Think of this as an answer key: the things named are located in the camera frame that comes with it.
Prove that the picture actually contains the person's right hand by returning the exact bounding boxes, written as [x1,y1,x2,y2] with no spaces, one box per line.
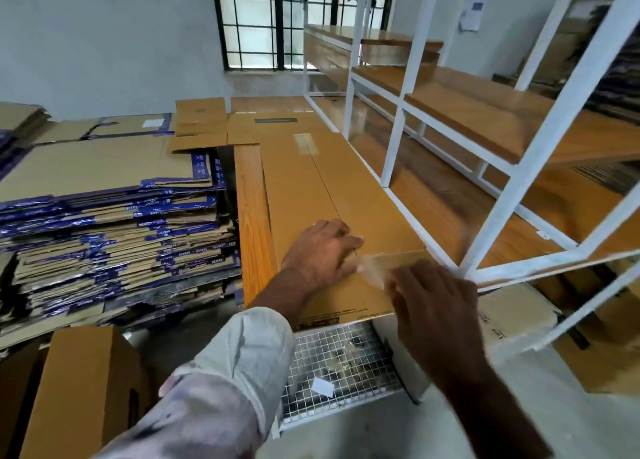
[385,258,493,397]

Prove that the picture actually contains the person's left hand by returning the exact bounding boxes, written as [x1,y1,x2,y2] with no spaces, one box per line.
[280,218,366,297]

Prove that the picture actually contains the clear packing tape strip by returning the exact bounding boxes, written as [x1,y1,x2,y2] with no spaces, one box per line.
[355,250,431,291]

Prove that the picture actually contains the stack of cardboard boxes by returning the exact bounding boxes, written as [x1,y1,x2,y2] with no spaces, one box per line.
[0,102,53,180]
[0,114,243,327]

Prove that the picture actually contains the assembled boxes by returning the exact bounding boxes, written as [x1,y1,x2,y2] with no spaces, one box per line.
[0,338,46,459]

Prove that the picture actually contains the person's left forearm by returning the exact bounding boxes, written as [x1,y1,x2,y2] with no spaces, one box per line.
[245,268,319,327]

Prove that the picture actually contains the person's right forearm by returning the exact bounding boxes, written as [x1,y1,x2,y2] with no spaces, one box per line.
[440,364,556,459]

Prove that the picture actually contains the person's light grey shirt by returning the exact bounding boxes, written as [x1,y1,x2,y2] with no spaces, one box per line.
[95,306,296,459]

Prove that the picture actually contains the white metal shelf rack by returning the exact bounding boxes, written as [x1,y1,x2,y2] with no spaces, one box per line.
[302,0,640,353]

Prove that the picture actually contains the black framed window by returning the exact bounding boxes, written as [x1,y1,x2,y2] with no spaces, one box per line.
[210,0,397,72]

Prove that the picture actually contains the white wire mesh cage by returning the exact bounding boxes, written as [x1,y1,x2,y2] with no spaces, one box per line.
[276,318,407,431]

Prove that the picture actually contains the white wall device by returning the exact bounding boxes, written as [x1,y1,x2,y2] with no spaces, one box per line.
[460,0,490,33]

